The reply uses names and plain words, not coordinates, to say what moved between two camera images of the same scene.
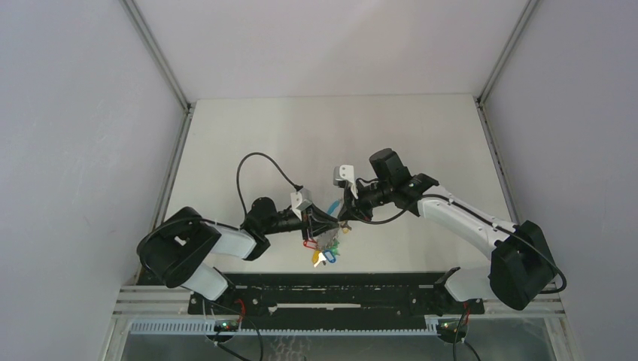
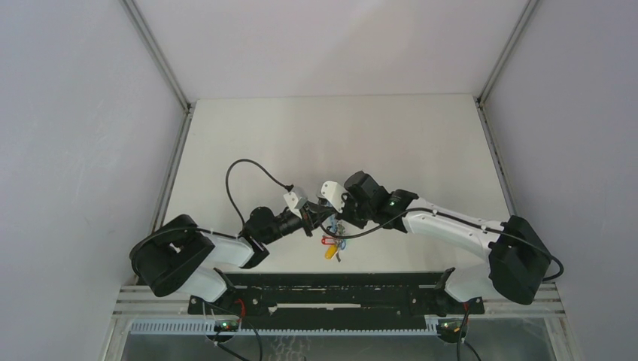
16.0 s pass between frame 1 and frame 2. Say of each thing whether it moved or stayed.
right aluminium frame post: stayed
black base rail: stayed
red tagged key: moved
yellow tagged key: moved
